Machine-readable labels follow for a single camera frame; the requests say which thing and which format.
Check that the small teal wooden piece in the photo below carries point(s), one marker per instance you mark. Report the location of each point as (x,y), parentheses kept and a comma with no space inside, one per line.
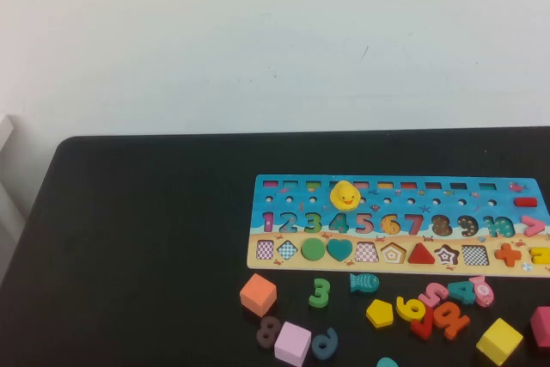
(386,362)

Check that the green number three piece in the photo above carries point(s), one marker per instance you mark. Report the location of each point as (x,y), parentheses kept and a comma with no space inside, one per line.
(321,293)

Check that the pink number five piece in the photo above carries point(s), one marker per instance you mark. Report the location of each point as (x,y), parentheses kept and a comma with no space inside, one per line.
(435,286)

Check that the brown number eight piece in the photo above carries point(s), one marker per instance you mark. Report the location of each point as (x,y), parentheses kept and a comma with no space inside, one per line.
(269,331)

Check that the red wooden block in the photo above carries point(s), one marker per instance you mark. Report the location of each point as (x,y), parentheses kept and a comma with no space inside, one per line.
(541,326)

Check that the yellow pentagon piece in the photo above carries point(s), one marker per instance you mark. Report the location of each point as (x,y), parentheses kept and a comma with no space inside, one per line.
(380,313)

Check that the teal heart piece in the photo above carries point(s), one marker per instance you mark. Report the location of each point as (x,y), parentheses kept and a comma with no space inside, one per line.
(339,248)

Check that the blue number nine piece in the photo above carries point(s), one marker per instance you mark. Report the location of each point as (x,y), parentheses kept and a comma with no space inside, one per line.
(333,339)

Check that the yellow equals sign piece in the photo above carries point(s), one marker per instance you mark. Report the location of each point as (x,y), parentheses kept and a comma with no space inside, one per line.
(535,255)

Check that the red triangle piece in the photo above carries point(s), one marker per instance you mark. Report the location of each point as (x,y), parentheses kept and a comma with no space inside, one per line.
(422,256)

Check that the yellow number six piece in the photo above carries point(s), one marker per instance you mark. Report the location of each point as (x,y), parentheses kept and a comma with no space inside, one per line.
(403,307)

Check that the orange number ten piece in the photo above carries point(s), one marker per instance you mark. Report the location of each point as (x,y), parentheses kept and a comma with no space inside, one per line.
(455,326)

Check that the red number seven piece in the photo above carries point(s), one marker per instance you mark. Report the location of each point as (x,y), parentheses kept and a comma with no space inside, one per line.
(423,328)

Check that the pink wooden fish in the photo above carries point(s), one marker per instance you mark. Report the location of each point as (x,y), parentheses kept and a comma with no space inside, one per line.
(483,291)

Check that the green circle piece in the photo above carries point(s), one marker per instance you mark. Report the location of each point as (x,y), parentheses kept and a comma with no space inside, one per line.
(312,249)

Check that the orange plus sign piece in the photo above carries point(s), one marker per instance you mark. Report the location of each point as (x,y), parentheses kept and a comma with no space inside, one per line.
(508,254)

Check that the orange wooden cube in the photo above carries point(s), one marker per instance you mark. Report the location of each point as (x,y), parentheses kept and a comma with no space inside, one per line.
(258,294)

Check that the pink greater-than sign piece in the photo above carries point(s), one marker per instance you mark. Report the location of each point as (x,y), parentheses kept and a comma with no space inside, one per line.
(538,226)

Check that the pink wooden cube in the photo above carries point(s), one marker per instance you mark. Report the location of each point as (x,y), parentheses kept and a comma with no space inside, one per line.
(292,341)

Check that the yellow wooden cube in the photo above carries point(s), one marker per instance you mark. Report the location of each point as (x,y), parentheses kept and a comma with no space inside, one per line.
(500,339)

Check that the teal number four piece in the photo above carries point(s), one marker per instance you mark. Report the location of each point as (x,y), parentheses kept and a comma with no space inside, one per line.
(466,294)

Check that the teal wooden fish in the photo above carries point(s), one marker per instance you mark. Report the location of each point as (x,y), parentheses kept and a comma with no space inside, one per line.
(365,283)

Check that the red minus sign piece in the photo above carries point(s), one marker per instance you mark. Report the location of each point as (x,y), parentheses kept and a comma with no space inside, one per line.
(526,202)

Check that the yellow rubber duck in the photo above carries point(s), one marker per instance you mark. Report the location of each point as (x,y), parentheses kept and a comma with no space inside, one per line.
(344,197)

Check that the colourful wooden puzzle board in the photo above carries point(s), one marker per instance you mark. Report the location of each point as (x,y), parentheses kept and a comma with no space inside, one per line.
(296,210)

